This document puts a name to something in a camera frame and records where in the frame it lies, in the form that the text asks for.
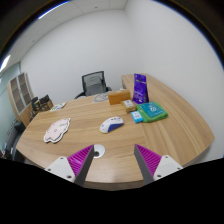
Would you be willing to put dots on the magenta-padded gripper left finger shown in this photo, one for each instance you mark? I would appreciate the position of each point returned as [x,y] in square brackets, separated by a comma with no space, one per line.
[61,165]

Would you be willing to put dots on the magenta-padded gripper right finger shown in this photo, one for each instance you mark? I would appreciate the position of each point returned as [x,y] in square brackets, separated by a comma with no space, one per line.
[165,165]

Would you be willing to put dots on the white and blue computer mouse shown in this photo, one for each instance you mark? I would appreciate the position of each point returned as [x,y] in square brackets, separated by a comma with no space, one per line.
[111,125]

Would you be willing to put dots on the green and teal packet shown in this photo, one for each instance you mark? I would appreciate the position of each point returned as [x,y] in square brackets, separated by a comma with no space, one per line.
[152,111]

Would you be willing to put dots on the blue wet wipes pack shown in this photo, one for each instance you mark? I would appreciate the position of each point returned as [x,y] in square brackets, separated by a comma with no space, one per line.
[136,117]

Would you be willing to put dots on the dark brown cardboard box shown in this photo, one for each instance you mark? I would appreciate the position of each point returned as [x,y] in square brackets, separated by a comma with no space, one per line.
[47,105]

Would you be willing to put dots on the black cardboard box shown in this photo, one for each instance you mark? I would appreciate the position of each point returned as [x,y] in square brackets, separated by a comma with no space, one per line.
[44,99]

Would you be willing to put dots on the brown wrapped packet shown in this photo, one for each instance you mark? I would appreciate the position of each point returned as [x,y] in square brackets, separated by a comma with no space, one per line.
[128,105]

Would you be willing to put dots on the clear sheet with grey circle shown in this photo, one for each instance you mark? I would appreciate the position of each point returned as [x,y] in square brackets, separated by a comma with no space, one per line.
[101,97]

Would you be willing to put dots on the purple standing pouch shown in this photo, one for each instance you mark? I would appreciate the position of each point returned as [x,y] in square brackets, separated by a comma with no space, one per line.
[140,88]

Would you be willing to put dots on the wooden shelf unit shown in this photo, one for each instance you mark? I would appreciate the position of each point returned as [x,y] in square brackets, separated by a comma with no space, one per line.
[19,96]

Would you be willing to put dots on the orange-brown wooden box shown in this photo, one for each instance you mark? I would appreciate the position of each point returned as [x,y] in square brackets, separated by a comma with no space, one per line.
[118,97]

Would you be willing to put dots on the black mesh office chair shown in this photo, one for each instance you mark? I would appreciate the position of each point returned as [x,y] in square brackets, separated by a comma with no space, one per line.
[94,83]

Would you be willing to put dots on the ceiling light strip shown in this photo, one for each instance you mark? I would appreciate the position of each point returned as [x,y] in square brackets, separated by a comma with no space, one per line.
[4,63]

